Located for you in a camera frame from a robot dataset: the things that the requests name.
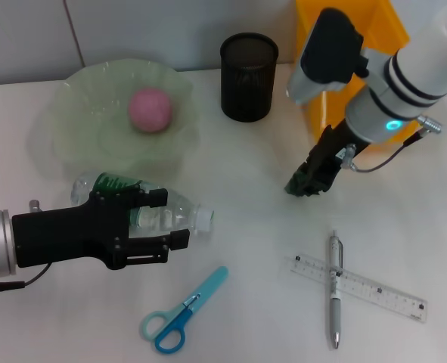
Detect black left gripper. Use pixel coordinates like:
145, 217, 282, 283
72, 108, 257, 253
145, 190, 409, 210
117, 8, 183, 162
11, 187, 191, 271

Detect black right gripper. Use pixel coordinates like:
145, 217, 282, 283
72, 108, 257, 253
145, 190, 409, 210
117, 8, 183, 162
300, 119, 366, 194

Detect green plastic wrapper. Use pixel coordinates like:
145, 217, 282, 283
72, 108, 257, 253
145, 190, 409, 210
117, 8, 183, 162
283, 169, 330, 200

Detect clear green-label water bottle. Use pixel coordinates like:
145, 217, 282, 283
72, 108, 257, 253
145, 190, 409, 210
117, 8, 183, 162
70, 172, 215, 237

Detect blue sheathed scissors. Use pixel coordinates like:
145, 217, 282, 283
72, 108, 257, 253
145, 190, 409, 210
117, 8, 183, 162
142, 265, 230, 355

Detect pink peach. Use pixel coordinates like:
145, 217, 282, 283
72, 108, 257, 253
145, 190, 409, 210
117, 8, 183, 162
128, 87, 173, 134

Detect pale green glass fruit plate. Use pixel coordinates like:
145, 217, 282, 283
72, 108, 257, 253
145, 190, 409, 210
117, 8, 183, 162
28, 58, 203, 178

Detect black mesh pen holder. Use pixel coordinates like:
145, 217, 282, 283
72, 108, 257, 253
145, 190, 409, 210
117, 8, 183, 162
219, 33, 279, 123

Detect transparent plastic ruler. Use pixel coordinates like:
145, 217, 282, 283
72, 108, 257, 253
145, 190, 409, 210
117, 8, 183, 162
290, 255, 428, 324

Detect grey retractable pen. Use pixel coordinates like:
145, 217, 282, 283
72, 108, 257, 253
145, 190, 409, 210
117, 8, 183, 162
327, 229, 345, 349

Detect yellow plastic bin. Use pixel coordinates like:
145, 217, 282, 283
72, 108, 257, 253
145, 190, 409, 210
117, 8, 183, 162
295, 0, 424, 152

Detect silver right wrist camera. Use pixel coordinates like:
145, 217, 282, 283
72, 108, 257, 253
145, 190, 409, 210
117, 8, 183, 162
285, 7, 371, 107

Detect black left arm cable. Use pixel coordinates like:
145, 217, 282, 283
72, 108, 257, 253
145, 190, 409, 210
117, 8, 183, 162
0, 262, 52, 299

